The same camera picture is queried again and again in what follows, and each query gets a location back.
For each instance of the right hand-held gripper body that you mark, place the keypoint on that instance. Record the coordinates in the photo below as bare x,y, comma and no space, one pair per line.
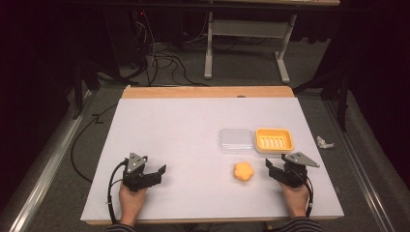
295,169

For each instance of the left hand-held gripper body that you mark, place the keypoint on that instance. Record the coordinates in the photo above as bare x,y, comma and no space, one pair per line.
137,174

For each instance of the person's left hand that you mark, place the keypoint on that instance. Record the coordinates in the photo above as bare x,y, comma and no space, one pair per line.
130,201

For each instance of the person's right hand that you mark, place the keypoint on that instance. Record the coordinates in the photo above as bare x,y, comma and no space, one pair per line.
296,199

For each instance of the yellow soap dish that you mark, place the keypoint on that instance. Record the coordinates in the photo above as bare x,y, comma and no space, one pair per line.
274,139

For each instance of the orange flower-shaped soap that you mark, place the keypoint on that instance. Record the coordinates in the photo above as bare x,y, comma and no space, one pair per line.
244,171

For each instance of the white table mat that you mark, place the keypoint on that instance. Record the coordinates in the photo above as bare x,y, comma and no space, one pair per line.
180,138

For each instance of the crumpled white paper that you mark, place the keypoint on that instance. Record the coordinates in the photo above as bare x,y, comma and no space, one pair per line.
324,142

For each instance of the clear plastic lid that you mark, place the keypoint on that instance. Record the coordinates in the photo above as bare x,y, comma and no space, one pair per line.
236,140

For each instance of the wooden table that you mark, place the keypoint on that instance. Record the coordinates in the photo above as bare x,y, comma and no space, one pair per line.
206,92

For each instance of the black stand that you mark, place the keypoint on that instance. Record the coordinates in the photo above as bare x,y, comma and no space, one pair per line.
80,83
338,90

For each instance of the dark computer tower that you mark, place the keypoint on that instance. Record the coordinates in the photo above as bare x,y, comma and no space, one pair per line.
140,38

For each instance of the metal floor rail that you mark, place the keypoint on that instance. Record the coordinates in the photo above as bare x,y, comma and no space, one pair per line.
357,167
42,167

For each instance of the white desk frame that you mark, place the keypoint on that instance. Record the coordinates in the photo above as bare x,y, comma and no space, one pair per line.
248,29

